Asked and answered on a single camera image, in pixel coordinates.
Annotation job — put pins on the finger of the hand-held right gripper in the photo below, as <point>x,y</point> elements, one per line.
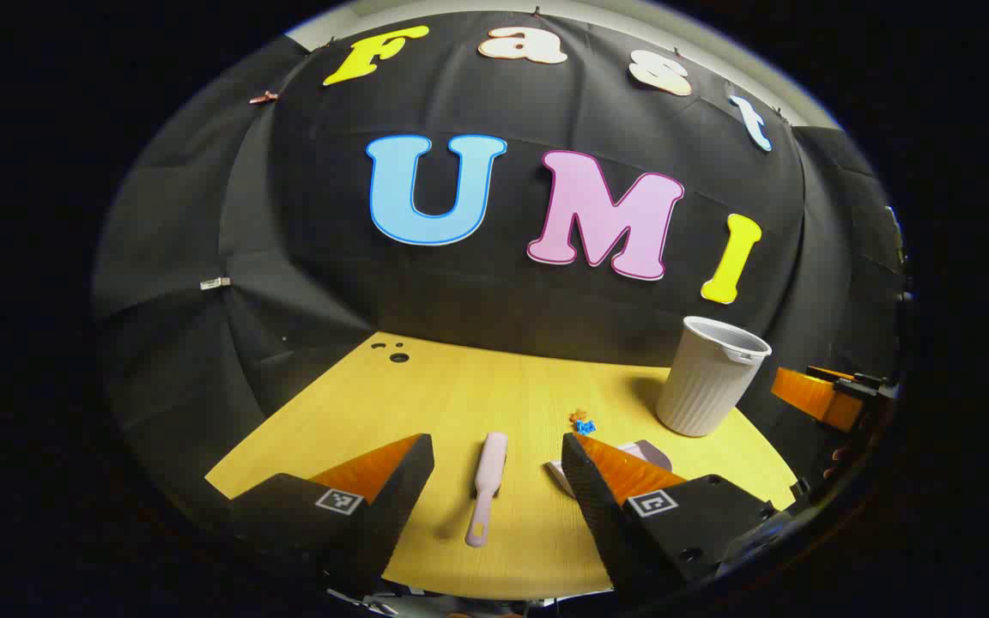
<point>868,386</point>
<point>812,396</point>

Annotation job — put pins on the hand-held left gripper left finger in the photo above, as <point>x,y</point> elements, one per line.
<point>400,489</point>

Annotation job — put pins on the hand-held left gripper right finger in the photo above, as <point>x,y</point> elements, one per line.
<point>589,493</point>

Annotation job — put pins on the blue paper trash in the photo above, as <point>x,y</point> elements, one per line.
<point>585,427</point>

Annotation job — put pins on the pink dustpan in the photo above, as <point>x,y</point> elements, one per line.
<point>654,455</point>

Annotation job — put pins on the orange paper trash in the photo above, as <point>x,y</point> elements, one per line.
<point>579,415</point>

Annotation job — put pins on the small pink broom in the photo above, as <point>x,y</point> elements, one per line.
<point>488,481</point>

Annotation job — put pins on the white ribbed garbage bin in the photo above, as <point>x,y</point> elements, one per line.
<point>705,382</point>

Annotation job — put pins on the yellow wooden desktop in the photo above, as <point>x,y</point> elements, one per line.
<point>477,395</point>

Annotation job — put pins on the white cloth clip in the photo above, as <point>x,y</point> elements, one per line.
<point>215,282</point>

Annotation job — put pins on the copper cloth clip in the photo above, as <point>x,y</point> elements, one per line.
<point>263,97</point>

